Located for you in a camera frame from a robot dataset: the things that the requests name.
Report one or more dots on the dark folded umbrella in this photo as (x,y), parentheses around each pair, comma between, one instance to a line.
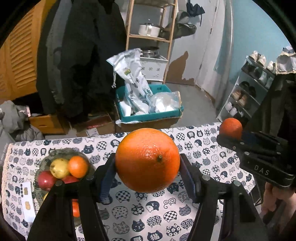
(195,7)

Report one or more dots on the yellow lemon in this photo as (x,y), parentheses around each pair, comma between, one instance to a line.
(45,196)

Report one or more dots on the white sticker card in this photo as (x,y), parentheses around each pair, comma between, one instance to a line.
(26,199)

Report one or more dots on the metal shoe rack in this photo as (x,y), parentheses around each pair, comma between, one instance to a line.
(233,104)

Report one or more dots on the olive hanging bag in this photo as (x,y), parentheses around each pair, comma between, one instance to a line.
(185,25)

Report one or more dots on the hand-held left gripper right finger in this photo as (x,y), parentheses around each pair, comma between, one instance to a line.
(190,185)

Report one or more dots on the group of shoes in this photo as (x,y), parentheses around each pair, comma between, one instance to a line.
(242,97)

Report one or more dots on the yellow-green pear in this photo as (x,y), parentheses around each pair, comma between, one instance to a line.
(59,168)

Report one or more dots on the wooden drawer box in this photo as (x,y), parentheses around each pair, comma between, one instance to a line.
(46,124)

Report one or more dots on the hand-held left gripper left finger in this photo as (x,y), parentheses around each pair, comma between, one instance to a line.
(105,187)

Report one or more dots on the brown cardboard box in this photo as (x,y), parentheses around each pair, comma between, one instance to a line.
(150,125)

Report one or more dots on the black jacket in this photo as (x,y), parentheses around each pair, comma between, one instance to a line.
(45,69)

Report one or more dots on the green glass bowl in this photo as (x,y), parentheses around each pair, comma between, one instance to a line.
(45,162)

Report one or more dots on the large red apple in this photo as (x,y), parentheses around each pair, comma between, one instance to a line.
(46,180)

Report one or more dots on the grey padded jacket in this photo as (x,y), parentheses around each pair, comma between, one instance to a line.
(16,125)

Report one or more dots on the steel pot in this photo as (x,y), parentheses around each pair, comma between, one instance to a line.
(150,51)

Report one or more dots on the clear plastic bag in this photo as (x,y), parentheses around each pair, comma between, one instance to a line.
(165,103)

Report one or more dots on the white patterned storage box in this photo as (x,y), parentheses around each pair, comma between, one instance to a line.
(153,68)

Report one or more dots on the white cooking pot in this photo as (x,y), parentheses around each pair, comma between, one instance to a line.
(149,30)

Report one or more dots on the large orange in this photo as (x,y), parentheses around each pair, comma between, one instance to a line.
(148,160)

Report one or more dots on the grey metal pole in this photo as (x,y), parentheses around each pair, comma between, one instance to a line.
(225,58)

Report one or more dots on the lace-trimmed cloth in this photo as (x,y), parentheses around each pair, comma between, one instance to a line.
(285,61)

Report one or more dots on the dark hanging garment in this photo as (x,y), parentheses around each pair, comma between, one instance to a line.
(275,104)

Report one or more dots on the wooden shelf rack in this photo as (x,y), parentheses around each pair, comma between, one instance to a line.
(171,34)

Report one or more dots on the teal plastic crate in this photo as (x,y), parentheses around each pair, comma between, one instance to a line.
(166,115)

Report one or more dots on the cardboard box with red label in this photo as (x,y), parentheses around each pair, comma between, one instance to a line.
(97,126)

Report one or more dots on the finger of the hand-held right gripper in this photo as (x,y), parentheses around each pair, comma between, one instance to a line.
(251,137)
(229,143)

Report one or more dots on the small red apple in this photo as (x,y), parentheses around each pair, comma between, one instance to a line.
(70,179)

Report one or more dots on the wooden louvered wardrobe door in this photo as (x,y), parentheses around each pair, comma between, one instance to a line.
(3,78)
(22,53)

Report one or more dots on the printed white plastic bag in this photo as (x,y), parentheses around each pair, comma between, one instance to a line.
(134,83)

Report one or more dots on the person's right hand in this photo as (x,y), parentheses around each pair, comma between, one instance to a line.
(271,197)

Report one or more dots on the cat print tablecloth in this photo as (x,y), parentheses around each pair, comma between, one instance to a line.
(143,215)

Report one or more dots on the grey door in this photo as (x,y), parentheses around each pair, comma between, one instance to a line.
(208,46)

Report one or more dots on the long black coat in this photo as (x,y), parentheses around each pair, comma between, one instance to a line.
(92,58)

